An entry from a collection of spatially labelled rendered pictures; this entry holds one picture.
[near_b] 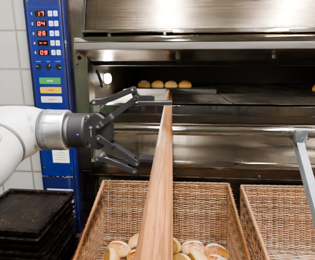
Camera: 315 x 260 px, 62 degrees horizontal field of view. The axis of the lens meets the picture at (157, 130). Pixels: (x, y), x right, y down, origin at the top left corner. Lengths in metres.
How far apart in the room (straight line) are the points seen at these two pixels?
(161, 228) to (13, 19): 1.15
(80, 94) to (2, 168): 0.71
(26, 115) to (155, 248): 0.45
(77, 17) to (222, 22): 0.56
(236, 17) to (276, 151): 0.56
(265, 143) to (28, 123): 0.91
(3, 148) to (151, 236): 0.37
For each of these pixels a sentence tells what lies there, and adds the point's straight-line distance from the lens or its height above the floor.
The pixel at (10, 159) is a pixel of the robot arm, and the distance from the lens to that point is 0.54.
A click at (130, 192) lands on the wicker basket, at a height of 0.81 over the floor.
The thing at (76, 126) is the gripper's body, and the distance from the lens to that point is 0.57.
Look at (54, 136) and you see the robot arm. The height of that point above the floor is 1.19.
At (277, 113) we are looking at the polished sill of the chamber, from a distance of 1.17.
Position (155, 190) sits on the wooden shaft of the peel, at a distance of 0.29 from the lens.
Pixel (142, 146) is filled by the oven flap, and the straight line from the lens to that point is 1.14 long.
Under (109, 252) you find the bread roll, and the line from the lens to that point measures 1.12.
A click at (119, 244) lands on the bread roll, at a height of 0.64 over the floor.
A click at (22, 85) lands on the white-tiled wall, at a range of 1.27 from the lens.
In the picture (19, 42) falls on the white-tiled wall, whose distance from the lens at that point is 1.27.
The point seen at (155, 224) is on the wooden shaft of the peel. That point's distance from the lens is 0.24.
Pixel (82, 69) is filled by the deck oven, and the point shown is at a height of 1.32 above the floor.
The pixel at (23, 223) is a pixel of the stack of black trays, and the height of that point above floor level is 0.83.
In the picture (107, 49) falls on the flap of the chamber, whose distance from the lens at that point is 0.97.
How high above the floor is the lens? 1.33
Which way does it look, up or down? 13 degrees down
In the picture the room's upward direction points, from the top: straight up
